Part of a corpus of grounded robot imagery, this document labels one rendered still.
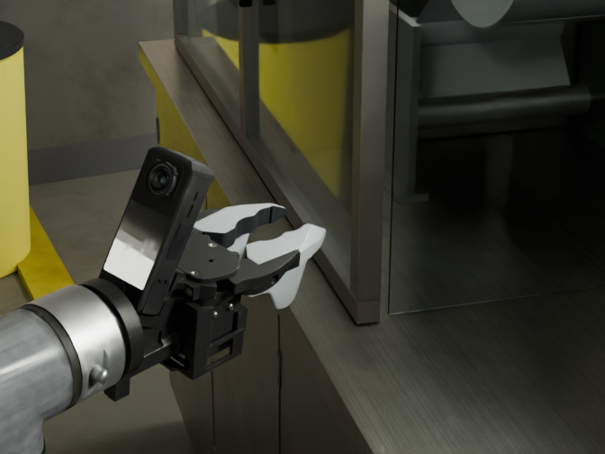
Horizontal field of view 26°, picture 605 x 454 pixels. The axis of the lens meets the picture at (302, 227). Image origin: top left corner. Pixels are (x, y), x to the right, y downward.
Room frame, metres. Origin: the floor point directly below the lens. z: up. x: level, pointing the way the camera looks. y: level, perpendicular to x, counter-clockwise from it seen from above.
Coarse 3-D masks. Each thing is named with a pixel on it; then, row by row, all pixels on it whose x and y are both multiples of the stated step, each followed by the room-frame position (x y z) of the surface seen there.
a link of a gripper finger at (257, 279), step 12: (288, 252) 0.87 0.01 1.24; (300, 252) 0.88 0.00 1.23; (240, 264) 0.85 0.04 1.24; (252, 264) 0.85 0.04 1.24; (264, 264) 0.85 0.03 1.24; (276, 264) 0.86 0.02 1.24; (288, 264) 0.86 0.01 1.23; (240, 276) 0.84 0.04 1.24; (252, 276) 0.84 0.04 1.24; (264, 276) 0.84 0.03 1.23; (276, 276) 0.85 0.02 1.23; (228, 288) 0.83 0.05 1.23; (240, 288) 0.83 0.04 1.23; (252, 288) 0.84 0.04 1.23; (264, 288) 0.84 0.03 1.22
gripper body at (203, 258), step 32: (192, 256) 0.85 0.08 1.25; (224, 256) 0.85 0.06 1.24; (96, 288) 0.79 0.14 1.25; (192, 288) 0.81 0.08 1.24; (224, 288) 0.83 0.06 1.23; (128, 320) 0.77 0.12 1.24; (160, 320) 0.81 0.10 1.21; (192, 320) 0.82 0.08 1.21; (224, 320) 0.84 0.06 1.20; (128, 352) 0.77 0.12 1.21; (160, 352) 0.81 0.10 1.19; (192, 352) 0.82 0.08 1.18; (128, 384) 0.79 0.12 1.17
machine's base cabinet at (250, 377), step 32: (160, 128) 2.49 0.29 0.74; (256, 320) 1.71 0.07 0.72; (224, 352) 1.94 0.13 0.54; (256, 352) 1.71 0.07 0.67; (288, 352) 1.53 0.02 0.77; (192, 384) 2.25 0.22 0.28; (224, 384) 1.94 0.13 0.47; (256, 384) 1.71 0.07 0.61; (288, 384) 1.53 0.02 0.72; (192, 416) 2.27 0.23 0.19; (224, 416) 1.95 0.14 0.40; (256, 416) 1.72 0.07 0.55; (288, 416) 1.53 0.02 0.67; (320, 416) 1.38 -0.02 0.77; (224, 448) 1.96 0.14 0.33; (256, 448) 1.72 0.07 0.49; (288, 448) 1.53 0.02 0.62; (320, 448) 1.38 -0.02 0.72
